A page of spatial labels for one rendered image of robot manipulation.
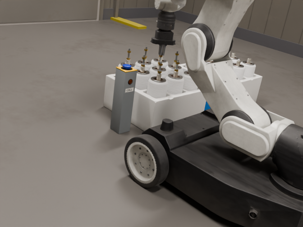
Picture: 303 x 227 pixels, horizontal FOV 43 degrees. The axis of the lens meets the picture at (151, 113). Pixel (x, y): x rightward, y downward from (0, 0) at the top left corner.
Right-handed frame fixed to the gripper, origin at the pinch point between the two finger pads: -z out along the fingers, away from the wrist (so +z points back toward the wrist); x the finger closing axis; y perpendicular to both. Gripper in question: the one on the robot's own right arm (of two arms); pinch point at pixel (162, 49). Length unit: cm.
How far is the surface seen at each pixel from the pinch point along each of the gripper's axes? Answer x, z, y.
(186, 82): 13.0, -14.5, -8.2
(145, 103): -10.8, -21.3, -20.8
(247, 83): 59, -20, 10
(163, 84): -3.0, -11.7, -20.4
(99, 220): -39, -36, -85
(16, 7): -83, -20, 188
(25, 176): -64, -36, -58
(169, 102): 0.9, -20.4, -21.7
